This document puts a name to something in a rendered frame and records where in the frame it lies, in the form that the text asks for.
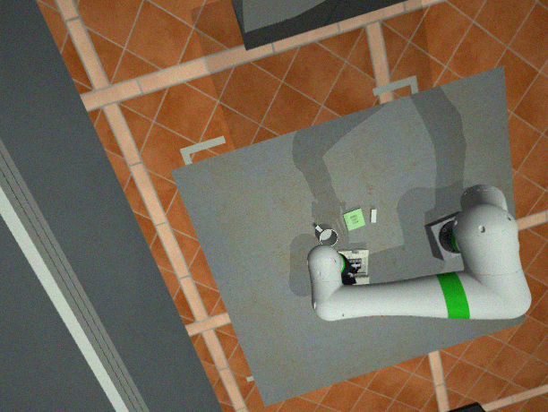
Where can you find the white mug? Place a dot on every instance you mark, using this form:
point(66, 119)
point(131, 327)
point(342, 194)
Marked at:
point(328, 237)

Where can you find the green sticky note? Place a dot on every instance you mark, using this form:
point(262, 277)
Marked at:
point(354, 219)

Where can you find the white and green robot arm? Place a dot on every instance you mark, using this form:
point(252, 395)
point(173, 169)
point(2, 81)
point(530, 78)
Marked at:
point(491, 286)

